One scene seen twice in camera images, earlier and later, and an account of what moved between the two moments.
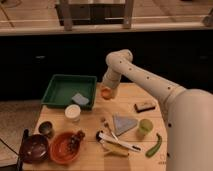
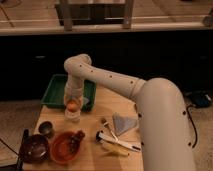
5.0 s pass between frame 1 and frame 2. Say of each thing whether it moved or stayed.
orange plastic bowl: stayed
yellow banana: stayed
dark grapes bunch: stayed
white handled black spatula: stayed
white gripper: moved
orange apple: moved
